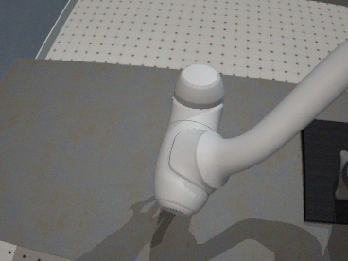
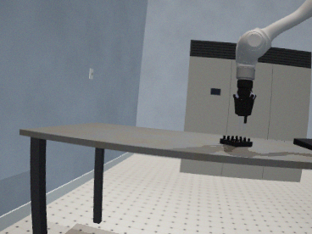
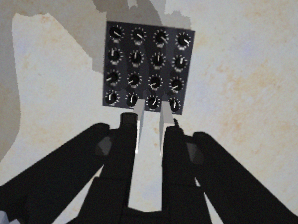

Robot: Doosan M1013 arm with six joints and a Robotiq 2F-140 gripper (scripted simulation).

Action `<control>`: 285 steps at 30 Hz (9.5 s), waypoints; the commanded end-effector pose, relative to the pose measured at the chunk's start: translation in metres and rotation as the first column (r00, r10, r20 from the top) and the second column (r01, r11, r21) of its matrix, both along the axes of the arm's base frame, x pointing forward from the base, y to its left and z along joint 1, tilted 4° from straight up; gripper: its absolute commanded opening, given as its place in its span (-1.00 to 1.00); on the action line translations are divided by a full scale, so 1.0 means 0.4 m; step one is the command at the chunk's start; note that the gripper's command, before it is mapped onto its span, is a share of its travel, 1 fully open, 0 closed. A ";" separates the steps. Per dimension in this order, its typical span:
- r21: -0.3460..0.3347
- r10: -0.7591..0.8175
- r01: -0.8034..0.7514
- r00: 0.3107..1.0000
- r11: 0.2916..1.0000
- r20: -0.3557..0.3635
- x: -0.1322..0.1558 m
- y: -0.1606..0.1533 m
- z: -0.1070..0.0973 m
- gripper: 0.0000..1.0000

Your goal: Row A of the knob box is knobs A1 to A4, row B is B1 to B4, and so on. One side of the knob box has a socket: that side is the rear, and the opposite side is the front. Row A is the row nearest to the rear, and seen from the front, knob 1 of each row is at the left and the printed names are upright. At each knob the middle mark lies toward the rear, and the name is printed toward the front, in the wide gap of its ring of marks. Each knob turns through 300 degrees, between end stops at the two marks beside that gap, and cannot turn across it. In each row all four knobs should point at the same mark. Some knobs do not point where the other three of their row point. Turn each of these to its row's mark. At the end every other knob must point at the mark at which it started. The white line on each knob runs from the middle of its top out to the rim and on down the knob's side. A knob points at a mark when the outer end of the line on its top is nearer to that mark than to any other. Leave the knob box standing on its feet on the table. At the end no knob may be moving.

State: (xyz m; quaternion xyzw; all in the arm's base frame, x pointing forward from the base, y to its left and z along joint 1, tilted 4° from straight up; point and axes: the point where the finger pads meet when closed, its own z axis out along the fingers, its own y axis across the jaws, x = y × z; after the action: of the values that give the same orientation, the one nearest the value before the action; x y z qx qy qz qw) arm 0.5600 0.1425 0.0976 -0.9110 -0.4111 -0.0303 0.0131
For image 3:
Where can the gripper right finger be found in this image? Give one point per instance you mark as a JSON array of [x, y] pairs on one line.
[[236, 195]]

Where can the black knob box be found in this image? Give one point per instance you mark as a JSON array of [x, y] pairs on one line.
[[156, 72]]

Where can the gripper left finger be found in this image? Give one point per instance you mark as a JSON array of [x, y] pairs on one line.
[[39, 194]]

